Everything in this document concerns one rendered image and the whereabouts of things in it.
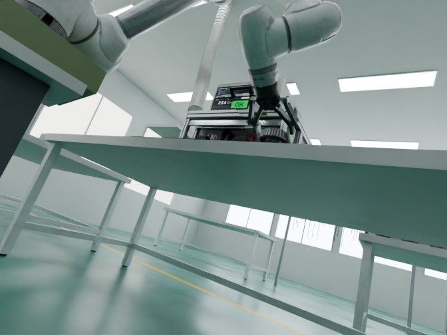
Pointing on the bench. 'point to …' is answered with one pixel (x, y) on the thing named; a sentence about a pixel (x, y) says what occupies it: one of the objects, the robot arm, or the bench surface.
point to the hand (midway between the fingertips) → (274, 137)
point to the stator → (273, 135)
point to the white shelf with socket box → (167, 129)
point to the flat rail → (234, 123)
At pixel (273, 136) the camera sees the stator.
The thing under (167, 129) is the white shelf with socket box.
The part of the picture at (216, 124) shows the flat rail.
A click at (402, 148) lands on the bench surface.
